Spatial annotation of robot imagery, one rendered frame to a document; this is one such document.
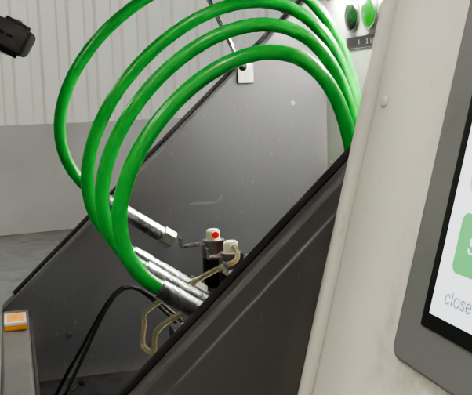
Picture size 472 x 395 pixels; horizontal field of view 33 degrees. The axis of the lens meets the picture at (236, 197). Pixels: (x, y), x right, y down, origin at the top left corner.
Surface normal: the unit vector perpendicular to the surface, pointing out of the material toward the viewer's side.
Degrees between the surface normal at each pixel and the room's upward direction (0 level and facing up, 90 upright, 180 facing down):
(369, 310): 76
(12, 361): 0
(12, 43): 93
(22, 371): 0
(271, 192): 90
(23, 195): 90
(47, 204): 90
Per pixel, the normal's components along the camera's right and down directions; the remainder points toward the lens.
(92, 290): 0.28, 0.12
